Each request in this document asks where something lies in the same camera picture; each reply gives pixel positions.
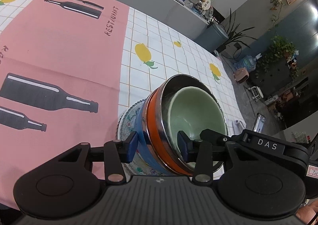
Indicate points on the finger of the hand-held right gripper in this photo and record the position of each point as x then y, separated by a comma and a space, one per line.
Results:
216, 138

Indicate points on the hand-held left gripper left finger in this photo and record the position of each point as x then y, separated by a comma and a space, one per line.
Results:
131, 146

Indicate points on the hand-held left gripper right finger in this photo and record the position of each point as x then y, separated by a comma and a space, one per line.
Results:
182, 146

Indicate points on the blue steel bowl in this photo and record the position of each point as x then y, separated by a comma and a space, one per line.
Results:
141, 125

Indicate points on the large beaded clear glass plate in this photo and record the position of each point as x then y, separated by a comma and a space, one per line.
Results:
126, 120

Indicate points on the green ceramic bowl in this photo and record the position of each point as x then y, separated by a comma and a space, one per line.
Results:
196, 110

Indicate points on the orange steel bowl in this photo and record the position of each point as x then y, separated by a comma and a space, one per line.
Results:
154, 120

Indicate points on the person's right hand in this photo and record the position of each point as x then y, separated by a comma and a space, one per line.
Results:
309, 215

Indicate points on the tablet device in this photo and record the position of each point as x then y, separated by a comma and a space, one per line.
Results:
258, 123

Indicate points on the white stool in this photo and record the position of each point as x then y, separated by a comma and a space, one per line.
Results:
256, 93

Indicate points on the small pink appliance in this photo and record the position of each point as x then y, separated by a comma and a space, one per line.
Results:
242, 75

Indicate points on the dark cabinet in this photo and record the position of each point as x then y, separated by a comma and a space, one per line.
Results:
273, 78

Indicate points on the blue water bottle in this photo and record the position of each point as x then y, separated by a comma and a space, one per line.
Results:
247, 63

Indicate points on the checked lemon-print tablecloth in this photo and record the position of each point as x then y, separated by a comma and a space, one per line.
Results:
174, 65

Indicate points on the grey trash can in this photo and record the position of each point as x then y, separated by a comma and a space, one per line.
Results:
212, 37

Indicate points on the bushy green potted plant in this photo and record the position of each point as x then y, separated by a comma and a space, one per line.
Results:
280, 51

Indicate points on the long-leaf potted plant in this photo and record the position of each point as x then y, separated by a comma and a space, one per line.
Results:
234, 31

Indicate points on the pink bottle-print table mat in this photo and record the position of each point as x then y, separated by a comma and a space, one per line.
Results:
62, 48

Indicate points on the hanging vine plant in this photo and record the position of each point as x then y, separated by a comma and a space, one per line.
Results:
277, 3

